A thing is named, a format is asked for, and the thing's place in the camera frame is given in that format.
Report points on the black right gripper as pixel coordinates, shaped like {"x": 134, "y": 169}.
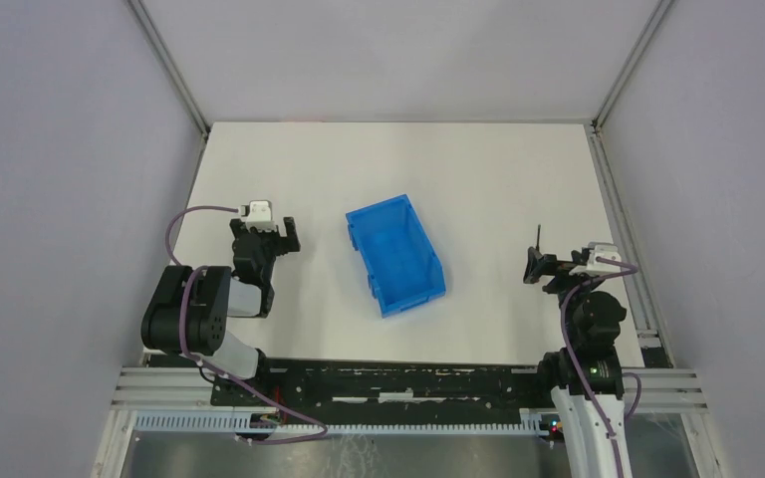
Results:
{"x": 550, "y": 268}

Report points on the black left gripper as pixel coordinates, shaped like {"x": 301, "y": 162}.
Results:
{"x": 269, "y": 239}

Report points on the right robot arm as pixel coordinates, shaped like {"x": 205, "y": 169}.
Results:
{"x": 585, "y": 378}

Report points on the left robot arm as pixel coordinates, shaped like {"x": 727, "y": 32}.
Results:
{"x": 188, "y": 313}

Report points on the blue plastic storage bin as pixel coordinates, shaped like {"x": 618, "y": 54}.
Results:
{"x": 403, "y": 269}

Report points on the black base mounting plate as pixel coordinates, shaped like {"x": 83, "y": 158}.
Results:
{"x": 344, "y": 392}

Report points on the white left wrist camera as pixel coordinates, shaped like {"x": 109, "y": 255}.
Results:
{"x": 257, "y": 215}

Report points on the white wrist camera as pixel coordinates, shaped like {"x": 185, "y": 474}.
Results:
{"x": 604, "y": 259}
{"x": 257, "y": 215}

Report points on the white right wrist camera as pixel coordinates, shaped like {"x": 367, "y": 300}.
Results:
{"x": 604, "y": 259}

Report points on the white slotted cable duct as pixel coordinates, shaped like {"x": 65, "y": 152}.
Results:
{"x": 238, "y": 422}

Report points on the aluminium front frame rail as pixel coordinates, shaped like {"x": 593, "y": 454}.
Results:
{"x": 175, "y": 388}

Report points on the left corner aluminium post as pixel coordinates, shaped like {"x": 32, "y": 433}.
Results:
{"x": 161, "y": 52}

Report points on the corner aluminium post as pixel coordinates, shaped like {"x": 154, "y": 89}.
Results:
{"x": 161, "y": 52}
{"x": 636, "y": 53}

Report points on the right corner aluminium post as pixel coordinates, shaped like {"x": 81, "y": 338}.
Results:
{"x": 636, "y": 53}

